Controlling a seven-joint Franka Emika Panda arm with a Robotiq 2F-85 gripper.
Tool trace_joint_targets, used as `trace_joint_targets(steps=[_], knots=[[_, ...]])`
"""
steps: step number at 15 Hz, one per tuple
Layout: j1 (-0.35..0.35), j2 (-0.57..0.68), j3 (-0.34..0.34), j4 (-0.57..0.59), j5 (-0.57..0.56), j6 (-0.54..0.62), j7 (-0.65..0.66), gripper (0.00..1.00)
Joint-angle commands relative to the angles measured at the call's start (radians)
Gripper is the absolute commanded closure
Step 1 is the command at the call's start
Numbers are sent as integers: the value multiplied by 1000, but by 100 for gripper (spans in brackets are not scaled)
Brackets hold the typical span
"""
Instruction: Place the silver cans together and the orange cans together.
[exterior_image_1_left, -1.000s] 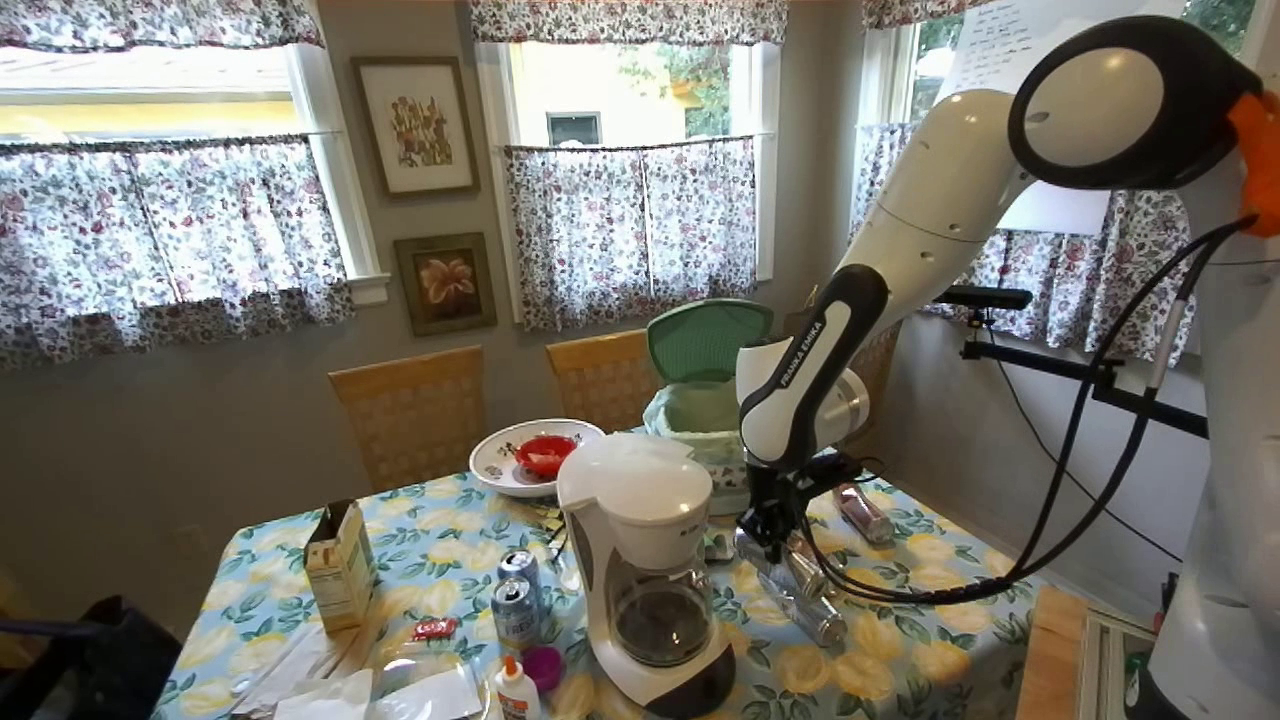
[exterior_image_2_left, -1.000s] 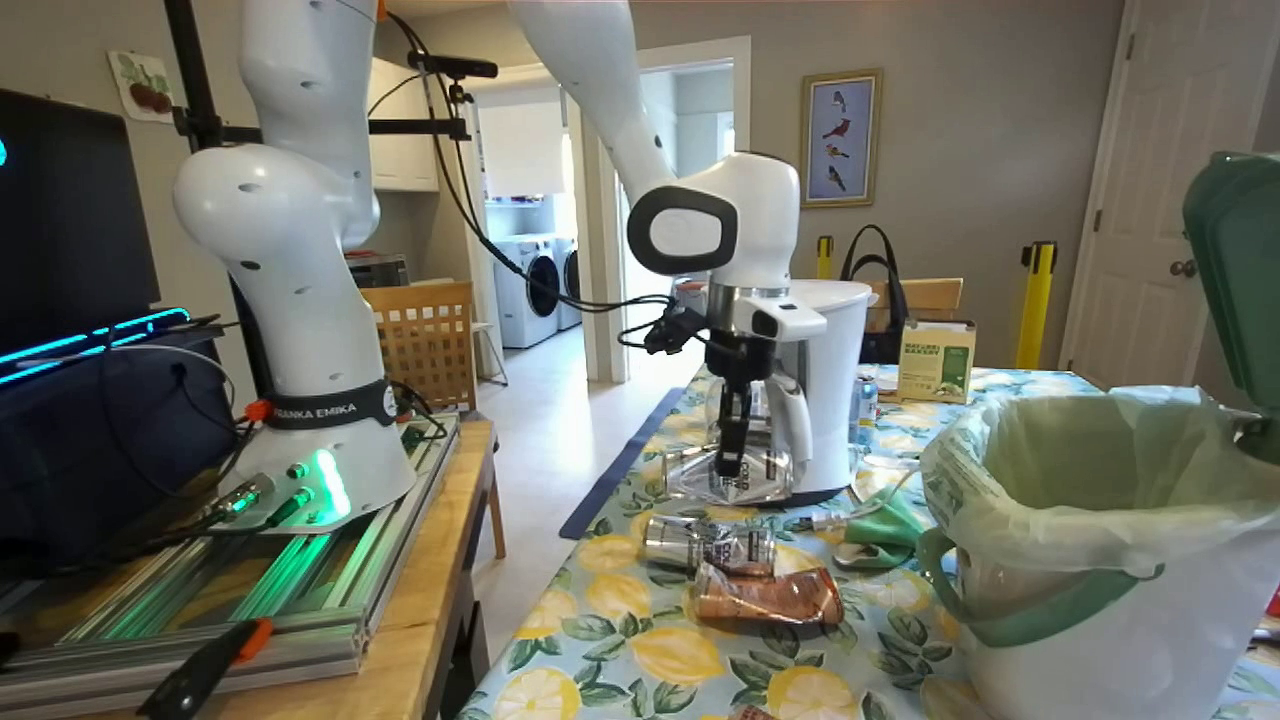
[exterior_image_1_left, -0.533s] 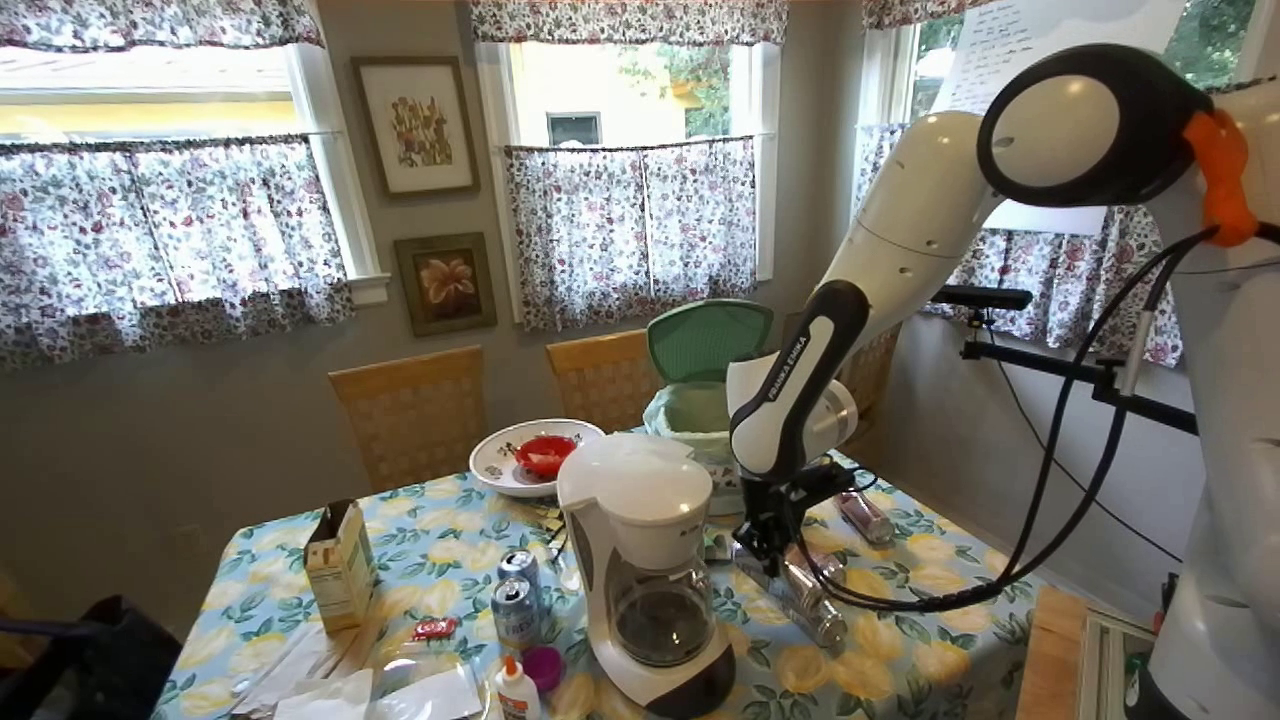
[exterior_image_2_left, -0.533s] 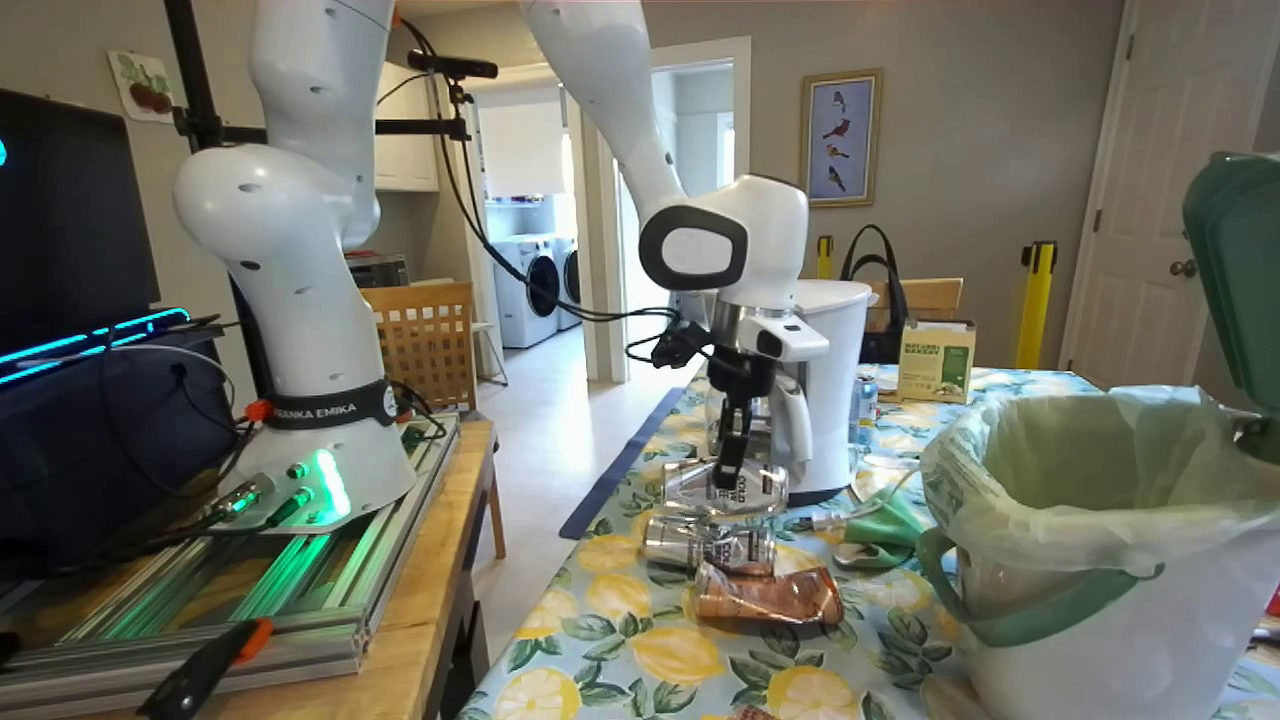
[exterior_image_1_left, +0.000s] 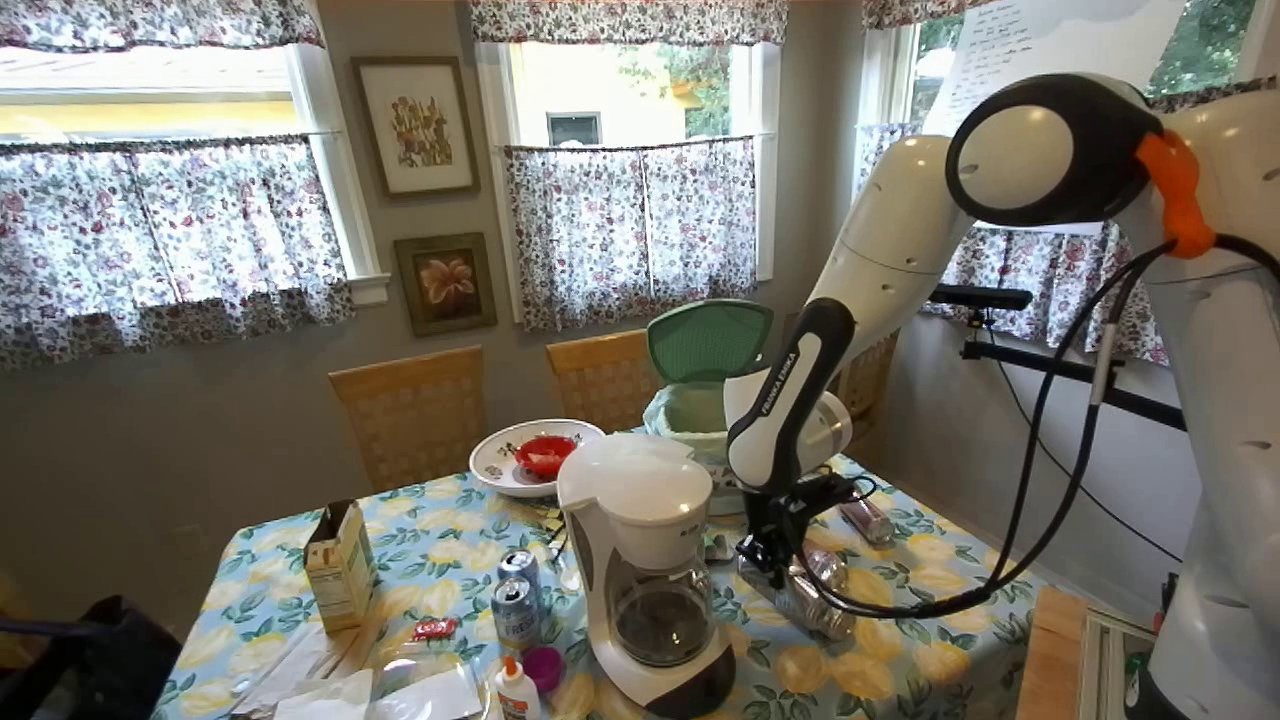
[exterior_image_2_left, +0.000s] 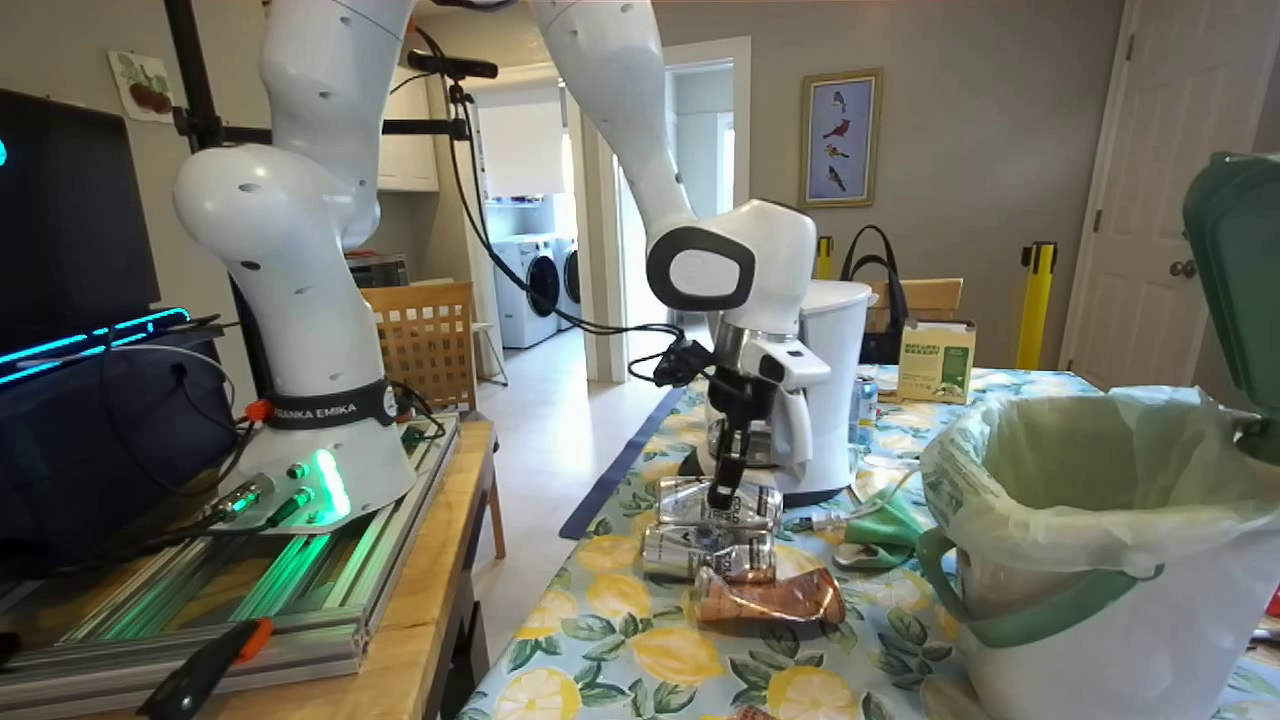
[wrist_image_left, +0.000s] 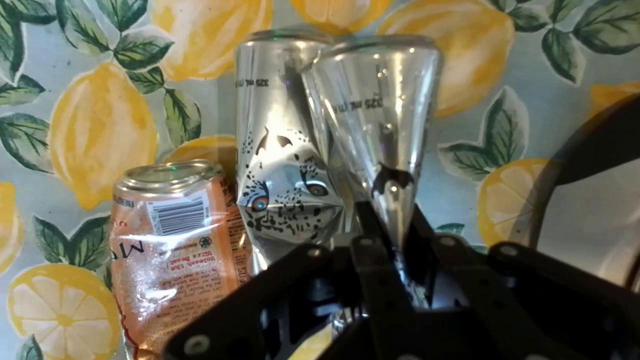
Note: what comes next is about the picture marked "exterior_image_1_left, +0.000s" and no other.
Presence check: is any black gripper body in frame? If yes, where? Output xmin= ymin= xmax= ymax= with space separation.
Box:
xmin=737 ymin=483 xmax=814 ymax=580

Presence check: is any white coffee maker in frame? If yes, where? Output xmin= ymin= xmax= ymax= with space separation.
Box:
xmin=551 ymin=430 xmax=742 ymax=720

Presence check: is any pale bin liner bag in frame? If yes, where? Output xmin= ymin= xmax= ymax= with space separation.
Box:
xmin=640 ymin=376 xmax=858 ymax=483

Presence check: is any white bin with green lid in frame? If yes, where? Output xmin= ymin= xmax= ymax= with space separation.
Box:
xmin=640 ymin=296 xmax=858 ymax=515

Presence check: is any wooden chair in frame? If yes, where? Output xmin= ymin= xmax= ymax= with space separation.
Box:
xmin=539 ymin=323 xmax=668 ymax=434
xmin=326 ymin=340 xmax=491 ymax=495

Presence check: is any red food piece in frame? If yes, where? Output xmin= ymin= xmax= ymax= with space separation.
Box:
xmin=511 ymin=430 xmax=581 ymax=483

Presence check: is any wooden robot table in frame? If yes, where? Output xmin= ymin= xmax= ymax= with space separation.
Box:
xmin=1017 ymin=585 xmax=1095 ymax=720

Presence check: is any white glue bottle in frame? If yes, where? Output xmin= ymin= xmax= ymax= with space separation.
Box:
xmin=491 ymin=652 xmax=547 ymax=720

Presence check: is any white plate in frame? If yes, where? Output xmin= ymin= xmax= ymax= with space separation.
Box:
xmin=464 ymin=412 xmax=613 ymax=505

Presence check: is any black metal stand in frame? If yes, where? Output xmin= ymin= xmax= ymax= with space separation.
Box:
xmin=925 ymin=278 xmax=1192 ymax=430

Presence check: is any lemon print tablecloth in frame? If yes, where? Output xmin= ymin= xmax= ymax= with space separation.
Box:
xmin=153 ymin=450 xmax=1056 ymax=720

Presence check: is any floral cafe curtain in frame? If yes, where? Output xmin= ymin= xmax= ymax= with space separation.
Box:
xmin=502 ymin=136 xmax=766 ymax=335
xmin=852 ymin=76 xmax=1280 ymax=372
xmin=0 ymin=130 xmax=357 ymax=365

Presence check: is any small dark framed picture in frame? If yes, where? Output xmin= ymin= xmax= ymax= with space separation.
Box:
xmin=392 ymin=231 xmax=502 ymax=340

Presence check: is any green white carton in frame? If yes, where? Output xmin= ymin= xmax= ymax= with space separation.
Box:
xmin=299 ymin=495 xmax=384 ymax=641

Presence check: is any floral window valance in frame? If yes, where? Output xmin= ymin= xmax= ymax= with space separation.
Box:
xmin=0 ymin=0 xmax=327 ymax=54
xmin=464 ymin=0 xmax=794 ymax=53
xmin=862 ymin=0 xmax=997 ymax=31

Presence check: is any large framed botanical picture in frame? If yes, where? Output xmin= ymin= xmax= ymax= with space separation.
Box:
xmin=351 ymin=53 xmax=485 ymax=205

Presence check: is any white paper sheet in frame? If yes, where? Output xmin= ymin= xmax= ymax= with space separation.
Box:
xmin=917 ymin=0 xmax=1192 ymax=136

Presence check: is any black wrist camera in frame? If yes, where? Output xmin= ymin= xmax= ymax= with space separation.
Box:
xmin=796 ymin=470 xmax=865 ymax=518

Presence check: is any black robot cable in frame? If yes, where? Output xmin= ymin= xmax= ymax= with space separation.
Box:
xmin=784 ymin=236 xmax=1280 ymax=624

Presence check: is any orange cable clip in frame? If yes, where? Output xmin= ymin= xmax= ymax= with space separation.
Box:
xmin=1135 ymin=129 xmax=1222 ymax=260

